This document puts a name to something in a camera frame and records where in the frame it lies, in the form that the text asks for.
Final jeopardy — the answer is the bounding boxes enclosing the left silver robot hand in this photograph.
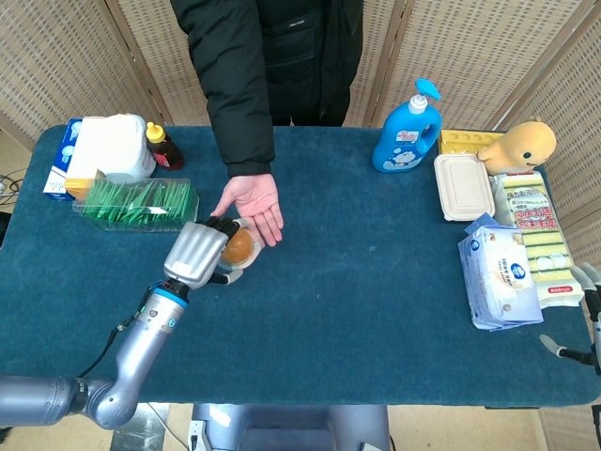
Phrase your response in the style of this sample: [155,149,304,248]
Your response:
[162,215,259,288]

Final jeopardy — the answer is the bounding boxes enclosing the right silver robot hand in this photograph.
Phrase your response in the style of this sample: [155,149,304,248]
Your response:
[538,262,601,377]

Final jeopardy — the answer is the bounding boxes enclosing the person's bare hand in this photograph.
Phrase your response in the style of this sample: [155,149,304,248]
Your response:
[209,172,285,248]

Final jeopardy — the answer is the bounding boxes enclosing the packaged bread bun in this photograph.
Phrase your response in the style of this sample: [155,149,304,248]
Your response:
[220,228,260,272]

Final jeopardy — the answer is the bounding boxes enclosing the person's black sleeved forearm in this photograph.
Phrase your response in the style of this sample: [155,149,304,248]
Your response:
[171,0,277,179]

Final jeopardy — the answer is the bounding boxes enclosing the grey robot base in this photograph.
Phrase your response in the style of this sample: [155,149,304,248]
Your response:
[190,402,391,451]

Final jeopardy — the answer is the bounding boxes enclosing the clear box green sachets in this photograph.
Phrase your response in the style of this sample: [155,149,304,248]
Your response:
[72,178,201,234]

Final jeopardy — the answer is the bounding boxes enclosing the blue wet wipes pack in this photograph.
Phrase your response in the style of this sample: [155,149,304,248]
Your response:
[457,211,545,333]

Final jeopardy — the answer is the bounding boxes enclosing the honey bottle yellow cap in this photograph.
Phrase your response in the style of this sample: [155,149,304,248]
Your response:
[145,121,185,172]

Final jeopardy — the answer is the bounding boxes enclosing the yellow sponge multipack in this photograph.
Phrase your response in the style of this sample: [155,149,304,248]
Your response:
[490,171,586,309]

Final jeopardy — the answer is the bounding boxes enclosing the blue tablecloth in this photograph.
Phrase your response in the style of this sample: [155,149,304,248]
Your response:
[0,124,601,408]

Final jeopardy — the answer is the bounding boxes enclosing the white tissue paper pack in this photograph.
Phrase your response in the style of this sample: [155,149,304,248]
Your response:
[65,113,157,184]

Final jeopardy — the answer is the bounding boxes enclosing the person's black jacket torso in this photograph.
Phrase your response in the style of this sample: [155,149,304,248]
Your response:
[253,0,365,128]

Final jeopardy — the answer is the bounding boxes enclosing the blue detergent bottle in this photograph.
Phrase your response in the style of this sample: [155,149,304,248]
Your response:
[372,77,443,175]

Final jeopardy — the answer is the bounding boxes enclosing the blue white carton box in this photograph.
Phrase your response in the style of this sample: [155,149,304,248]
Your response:
[42,117,85,202]

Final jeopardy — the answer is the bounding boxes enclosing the beige lidded lunch box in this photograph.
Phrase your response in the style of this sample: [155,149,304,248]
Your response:
[433,152,497,223]

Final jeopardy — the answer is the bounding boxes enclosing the yellow plush toy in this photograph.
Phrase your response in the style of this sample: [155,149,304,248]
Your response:
[477,120,558,176]

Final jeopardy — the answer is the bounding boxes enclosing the yellow plastic tray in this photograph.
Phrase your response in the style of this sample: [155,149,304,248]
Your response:
[438,129,506,156]

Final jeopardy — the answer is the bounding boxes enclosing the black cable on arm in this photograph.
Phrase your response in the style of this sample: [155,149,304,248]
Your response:
[77,281,156,380]

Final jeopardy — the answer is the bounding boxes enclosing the white floor cable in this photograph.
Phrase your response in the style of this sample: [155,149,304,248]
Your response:
[145,402,189,451]

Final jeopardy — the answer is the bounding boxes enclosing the cables on floor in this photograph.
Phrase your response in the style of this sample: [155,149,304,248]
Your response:
[0,173,23,208]

